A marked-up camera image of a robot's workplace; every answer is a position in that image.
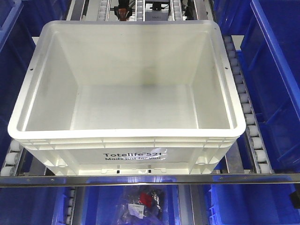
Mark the white roller track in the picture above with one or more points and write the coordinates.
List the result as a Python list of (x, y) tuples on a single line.
[(14, 160), (253, 139)]

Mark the right white roller track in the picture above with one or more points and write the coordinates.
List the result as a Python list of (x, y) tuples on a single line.
[(253, 139)]

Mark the blue bin left shelf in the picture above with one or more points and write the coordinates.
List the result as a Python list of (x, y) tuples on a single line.
[(16, 50)]

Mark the rear roller tracks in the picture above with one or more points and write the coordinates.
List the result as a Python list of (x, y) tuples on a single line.
[(140, 10)]

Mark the steel shelf front rail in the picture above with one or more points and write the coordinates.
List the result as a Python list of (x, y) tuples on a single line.
[(119, 180)]

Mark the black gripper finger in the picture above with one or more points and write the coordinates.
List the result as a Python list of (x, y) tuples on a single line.
[(295, 199)]

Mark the blue bin lower right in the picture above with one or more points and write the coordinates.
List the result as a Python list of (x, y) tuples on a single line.
[(252, 204)]

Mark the blue bin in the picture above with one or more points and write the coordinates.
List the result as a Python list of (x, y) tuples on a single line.
[(34, 205), (252, 204), (101, 205)]

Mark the blue bin lower left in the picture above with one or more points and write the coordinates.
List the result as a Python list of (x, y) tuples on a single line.
[(34, 205)]

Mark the blue bin right shelf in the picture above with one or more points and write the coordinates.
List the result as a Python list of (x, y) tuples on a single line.
[(271, 56)]

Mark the white plastic tote crate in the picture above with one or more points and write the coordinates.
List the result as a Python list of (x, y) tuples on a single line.
[(104, 98)]

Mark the blue bin shelf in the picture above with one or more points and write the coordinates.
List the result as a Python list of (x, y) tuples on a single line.
[(16, 50), (271, 56)]

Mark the plastic bag of parts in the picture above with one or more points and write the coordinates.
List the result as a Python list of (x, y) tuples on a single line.
[(141, 205)]

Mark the blue bin lower middle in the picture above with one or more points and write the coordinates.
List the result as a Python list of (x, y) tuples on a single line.
[(101, 205)]

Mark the left white roller track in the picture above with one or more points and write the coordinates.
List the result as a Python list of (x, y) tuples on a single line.
[(14, 160)]

